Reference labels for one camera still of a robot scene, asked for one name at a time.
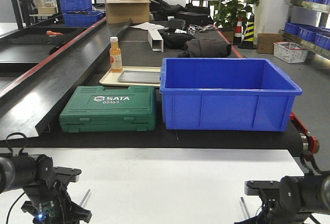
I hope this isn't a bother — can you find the blue crate upper far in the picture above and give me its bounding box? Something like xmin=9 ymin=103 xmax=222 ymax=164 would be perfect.
xmin=60 ymin=0 xmax=93 ymax=13

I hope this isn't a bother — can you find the beige plastic tray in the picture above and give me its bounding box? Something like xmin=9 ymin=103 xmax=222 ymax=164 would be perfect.
xmin=99 ymin=66 xmax=161 ymax=87

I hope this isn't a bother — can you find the grey metal tray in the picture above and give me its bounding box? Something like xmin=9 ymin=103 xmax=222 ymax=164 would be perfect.
xmin=118 ymin=70 xmax=160 ymax=84

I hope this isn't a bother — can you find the large blue plastic bin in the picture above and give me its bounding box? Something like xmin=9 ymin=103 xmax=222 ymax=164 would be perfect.
xmin=160 ymin=58 xmax=302 ymax=132

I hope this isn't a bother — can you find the green-black screwdriver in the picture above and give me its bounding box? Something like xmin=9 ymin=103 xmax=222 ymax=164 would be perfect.
xmin=240 ymin=197 xmax=251 ymax=218
xmin=79 ymin=189 xmax=91 ymax=207

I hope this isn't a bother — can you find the blue crate lower far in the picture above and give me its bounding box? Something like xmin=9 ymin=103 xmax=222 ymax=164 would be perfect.
xmin=63 ymin=11 xmax=105 ymax=27

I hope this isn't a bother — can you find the brown cardboard box floor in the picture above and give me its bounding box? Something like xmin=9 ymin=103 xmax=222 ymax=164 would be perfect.
xmin=257 ymin=33 xmax=283 ymax=54

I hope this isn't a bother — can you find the large cardboard box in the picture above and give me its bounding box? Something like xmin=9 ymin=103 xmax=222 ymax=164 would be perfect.
xmin=105 ymin=0 xmax=150 ymax=24

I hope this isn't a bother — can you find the blue crate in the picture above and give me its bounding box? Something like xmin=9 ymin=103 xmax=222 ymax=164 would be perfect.
xmin=60 ymin=0 xmax=93 ymax=13
xmin=63 ymin=11 xmax=105 ymax=27

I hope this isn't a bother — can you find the dark folded cloth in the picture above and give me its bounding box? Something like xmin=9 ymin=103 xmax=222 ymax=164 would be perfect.
xmin=178 ymin=38 xmax=232 ymax=58

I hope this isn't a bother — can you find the metal shelf rack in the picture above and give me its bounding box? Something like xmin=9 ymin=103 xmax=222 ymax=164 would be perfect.
xmin=279 ymin=0 xmax=329 ymax=59

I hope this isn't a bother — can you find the green SATA tool case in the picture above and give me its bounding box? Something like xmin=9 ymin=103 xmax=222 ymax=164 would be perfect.
xmin=59 ymin=86 xmax=156 ymax=133

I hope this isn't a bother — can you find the red conveyor end bracket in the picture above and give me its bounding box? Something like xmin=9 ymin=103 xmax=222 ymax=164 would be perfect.
xmin=289 ymin=112 xmax=320 ymax=157

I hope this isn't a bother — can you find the grey square metal tube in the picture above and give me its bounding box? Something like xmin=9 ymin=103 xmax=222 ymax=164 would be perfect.
xmin=147 ymin=30 xmax=163 ymax=52

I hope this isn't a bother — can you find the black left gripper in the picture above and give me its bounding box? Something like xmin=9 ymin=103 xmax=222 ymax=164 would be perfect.
xmin=21 ymin=166 xmax=92 ymax=223

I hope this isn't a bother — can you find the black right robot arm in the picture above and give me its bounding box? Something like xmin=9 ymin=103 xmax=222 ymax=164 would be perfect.
xmin=241 ymin=151 xmax=329 ymax=223

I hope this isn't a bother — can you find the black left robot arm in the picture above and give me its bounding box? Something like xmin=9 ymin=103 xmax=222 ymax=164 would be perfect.
xmin=1 ymin=146 xmax=92 ymax=223

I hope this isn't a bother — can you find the black bag on conveyor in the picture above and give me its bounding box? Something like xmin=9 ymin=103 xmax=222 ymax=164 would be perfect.
xmin=160 ymin=30 xmax=195 ymax=50

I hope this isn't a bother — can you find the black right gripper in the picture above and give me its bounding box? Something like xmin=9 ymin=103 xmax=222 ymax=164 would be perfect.
xmin=240 ymin=180 xmax=309 ymax=223

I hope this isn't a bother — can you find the yellow black traffic cone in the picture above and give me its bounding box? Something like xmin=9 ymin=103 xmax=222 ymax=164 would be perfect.
xmin=238 ymin=13 xmax=256 ymax=50

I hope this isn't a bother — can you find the green potted plant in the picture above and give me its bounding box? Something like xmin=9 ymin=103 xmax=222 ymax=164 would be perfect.
xmin=210 ymin=0 xmax=259 ymax=28

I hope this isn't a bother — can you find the orange juice bottle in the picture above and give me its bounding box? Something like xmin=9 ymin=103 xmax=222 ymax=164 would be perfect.
xmin=110 ymin=37 xmax=123 ymax=72

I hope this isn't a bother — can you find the orange handled tool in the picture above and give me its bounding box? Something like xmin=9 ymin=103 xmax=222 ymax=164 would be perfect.
xmin=46 ymin=30 xmax=63 ymax=36

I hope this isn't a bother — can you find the white plastic basket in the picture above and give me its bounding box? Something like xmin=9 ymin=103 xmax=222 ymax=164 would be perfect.
xmin=274 ymin=41 xmax=308 ymax=63

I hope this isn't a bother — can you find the red white traffic cone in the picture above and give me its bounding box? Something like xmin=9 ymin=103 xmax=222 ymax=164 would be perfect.
xmin=233 ymin=17 xmax=243 ymax=45

